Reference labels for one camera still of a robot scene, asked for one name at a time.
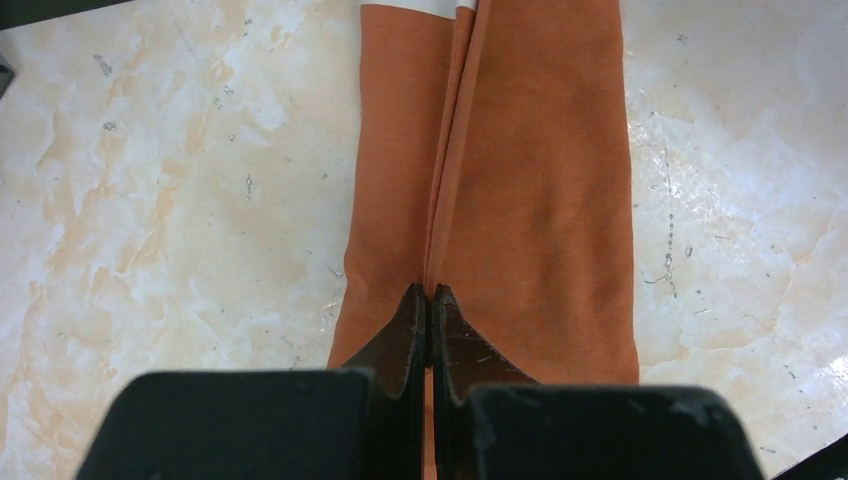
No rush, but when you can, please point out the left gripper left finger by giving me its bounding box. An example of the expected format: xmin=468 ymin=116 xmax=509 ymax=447
xmin=343 ymin=284 xmax=427 ymax=479

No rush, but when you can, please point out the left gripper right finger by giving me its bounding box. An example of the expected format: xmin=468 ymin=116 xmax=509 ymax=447
xmin=430 ymin=285 xmax=538 ymax=479

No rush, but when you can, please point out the orange underwear white waistband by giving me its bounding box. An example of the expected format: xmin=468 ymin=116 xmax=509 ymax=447
xmin=328 ymin=1 xmax=640 ymax=385

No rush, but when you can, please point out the black box glass lid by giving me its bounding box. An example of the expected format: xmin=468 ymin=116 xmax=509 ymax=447
xmin=0 ymin=0 xmax=129 ymax=30

